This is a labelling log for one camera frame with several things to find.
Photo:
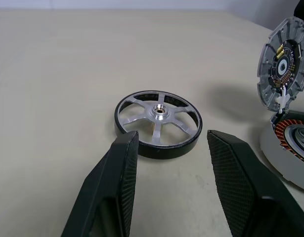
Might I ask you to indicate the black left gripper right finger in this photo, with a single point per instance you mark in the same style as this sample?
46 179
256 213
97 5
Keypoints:
240 177

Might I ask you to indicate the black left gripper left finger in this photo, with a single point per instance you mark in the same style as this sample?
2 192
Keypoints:
109 187

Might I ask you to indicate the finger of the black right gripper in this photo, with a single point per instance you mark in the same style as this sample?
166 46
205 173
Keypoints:
303 7

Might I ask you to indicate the grey round motor lid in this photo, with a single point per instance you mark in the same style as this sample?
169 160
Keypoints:
270 81

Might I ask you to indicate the silver spoked rotor black rim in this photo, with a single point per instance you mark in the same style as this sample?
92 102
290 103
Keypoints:
159 115

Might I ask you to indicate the grey motor housing copper windings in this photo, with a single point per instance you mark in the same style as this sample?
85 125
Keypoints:
270 144

